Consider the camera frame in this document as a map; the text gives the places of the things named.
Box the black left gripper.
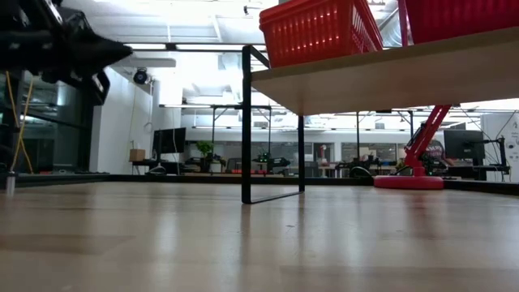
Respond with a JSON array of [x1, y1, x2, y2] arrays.
[[24, 0, 133, 107]]

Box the green potted plant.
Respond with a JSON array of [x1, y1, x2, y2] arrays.
[[195, 140, 217, 172]]

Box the red desk lamp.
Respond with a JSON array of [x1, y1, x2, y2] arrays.
[[372, 104, 453, 191]]

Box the white poster board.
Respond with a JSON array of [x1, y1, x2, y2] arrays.
[[479, 112, 519, 183]]

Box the black computer monitor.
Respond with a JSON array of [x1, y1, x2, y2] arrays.
[[152, 127, 188, 156], [442, 128, 487, 161]]

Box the orange plastic slotted basket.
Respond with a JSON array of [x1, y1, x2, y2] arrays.
[[259, 0, 384, 69]]

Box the yellow cable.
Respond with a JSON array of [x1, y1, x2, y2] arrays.
[[4, 71, 36, 175]]

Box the black dome camera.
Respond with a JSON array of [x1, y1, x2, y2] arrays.
[[132, 67, 149, 86]]

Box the red plastic slotted basket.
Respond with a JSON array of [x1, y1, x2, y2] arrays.
[[398, 0, 519, 45]]

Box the black metal table frame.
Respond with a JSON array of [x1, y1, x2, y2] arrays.
[[0, 171, 519, 197]]

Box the person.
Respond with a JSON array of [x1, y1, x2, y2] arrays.
[[423, 139, 456, 167]]

